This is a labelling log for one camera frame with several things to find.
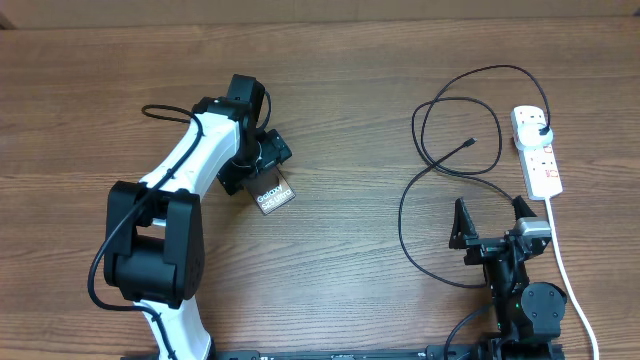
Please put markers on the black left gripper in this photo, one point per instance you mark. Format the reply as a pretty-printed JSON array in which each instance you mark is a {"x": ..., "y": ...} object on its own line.
[{"x": 274, "y": 148}]

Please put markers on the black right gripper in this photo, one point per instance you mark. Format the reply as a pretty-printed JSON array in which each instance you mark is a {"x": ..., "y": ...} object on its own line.
[{"x": 461, "y": 236}]

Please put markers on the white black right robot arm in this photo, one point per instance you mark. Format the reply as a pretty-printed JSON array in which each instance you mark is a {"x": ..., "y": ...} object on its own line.
[{"x": 528, "y": 314}]

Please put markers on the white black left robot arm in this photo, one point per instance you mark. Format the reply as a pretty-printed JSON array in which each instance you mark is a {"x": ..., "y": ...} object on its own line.
[{"x": 154, "y": 250}]

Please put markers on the white charger plug adapter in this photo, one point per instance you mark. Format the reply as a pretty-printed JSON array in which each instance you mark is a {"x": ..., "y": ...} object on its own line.
[{"x": 528, "y": 136}]

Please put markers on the white power strip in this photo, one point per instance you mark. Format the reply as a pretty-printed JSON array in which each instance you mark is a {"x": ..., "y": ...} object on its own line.
[{"x": 539, "y": 166}]

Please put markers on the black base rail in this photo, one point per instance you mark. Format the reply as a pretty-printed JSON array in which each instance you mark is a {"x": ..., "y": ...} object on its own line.
[{"x": 431, "y": 352}]

